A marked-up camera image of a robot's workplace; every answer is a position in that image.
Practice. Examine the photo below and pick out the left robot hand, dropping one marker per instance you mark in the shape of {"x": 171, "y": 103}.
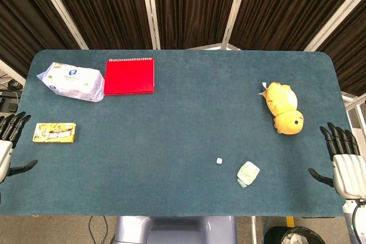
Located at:
{"x": 4, "y": 149}

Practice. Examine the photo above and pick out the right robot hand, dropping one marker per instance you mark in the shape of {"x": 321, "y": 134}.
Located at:
{"x": 347, "y": 169}

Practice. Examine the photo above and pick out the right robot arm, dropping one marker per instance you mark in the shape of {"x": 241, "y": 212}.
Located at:
{"x": 354, "y": 221}

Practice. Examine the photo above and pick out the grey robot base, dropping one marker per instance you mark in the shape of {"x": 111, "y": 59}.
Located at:
{"x": 174, "y": 229}

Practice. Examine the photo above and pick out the small white die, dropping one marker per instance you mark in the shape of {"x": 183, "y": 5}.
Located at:
{"x": 219, "y": 161}

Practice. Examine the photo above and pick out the yellow snack box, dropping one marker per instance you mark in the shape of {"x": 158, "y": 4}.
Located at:
{"x": 54, "y": 132}

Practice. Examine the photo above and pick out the black trash bin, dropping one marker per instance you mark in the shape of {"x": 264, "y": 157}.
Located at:
{"x": 290, "y": 236}

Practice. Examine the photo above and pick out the yellow chick plush toy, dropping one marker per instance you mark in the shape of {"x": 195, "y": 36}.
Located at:
{"x": 284, "y": 107}

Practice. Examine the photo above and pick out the white wet wipes pack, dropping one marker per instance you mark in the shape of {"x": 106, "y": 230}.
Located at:
{"x": 71, "y": 81}

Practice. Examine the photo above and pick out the small green tissue packet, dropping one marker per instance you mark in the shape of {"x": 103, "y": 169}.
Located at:
{"x": 247, "y": 174}

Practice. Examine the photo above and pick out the red spiral notebook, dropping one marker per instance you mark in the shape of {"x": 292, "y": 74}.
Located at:
{"x": 129, "y": 76}

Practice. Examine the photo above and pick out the teal felt table mat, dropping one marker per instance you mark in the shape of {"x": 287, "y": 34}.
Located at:
{"x": 183, "y": 118}

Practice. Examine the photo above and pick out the dark brown curtain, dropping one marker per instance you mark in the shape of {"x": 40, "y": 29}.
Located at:
{"x": 183, "y": 4}

